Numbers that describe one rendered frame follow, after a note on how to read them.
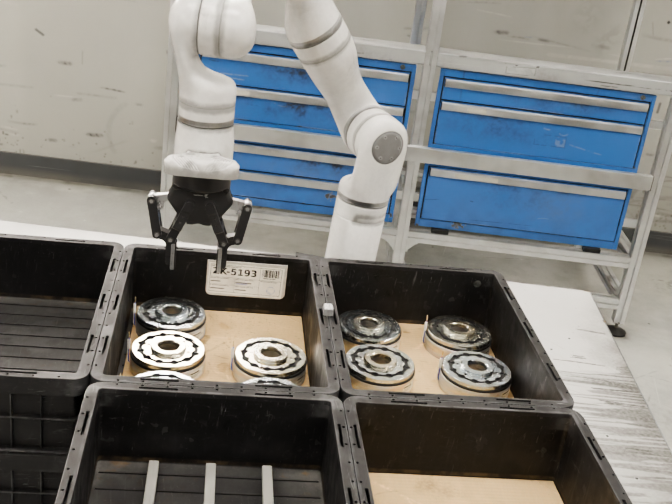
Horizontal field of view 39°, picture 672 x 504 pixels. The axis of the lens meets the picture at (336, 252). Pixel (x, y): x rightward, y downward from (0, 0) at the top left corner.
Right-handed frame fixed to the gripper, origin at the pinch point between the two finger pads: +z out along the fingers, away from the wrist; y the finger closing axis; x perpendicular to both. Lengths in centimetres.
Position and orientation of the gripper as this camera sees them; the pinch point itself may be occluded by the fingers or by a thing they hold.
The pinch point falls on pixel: (196, 259)
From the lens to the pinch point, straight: 130.0
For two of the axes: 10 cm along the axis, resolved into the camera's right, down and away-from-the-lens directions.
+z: -1.2, 9.1, 4.0
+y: -9.9, -0.8, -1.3
